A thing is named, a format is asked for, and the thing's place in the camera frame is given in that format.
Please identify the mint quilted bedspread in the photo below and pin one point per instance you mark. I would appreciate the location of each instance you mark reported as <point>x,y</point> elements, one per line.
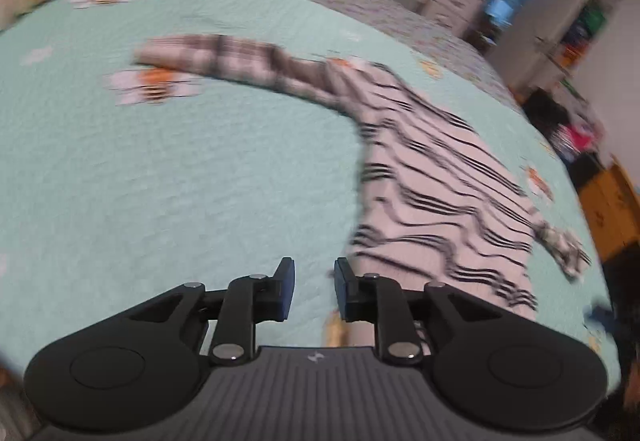
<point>175,171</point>

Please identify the cluttered storage shelf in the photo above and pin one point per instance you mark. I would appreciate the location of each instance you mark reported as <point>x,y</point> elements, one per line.
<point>590,31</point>

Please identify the white drawer cabinet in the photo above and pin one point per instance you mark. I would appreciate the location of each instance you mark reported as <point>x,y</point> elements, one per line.
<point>455,6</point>

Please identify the white door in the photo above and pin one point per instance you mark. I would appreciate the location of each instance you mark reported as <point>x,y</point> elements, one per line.
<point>550,11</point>

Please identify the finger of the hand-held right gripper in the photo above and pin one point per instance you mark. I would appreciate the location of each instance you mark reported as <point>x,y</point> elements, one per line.
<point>600,320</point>

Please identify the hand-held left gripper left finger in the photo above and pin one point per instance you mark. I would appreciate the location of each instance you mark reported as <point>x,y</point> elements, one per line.
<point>286,291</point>

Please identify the black armchair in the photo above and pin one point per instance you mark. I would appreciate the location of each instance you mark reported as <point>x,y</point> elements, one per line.
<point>550,121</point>

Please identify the wooden desk with drawers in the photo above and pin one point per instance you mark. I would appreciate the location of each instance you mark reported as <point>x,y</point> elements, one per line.
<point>615,211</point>

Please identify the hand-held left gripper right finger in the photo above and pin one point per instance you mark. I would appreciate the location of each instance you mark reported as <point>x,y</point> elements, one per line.
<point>341,293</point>

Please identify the pink bag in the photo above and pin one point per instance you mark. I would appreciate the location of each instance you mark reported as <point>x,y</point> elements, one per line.
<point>579,138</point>

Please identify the pink striped knit sweater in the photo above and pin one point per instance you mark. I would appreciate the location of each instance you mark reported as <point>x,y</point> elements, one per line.
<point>440,181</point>

